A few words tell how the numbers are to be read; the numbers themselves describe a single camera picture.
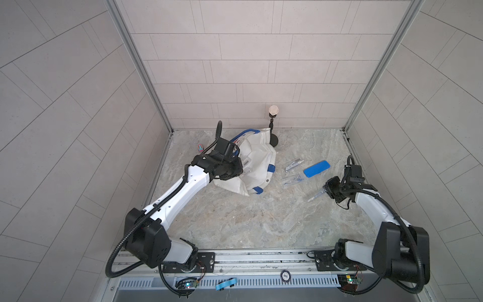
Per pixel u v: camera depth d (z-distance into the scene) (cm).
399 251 41
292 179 94
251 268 71
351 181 67
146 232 39
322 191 83
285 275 69
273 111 91
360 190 59
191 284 64
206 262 71
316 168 101
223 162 59
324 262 71
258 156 99
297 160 102
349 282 68
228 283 65
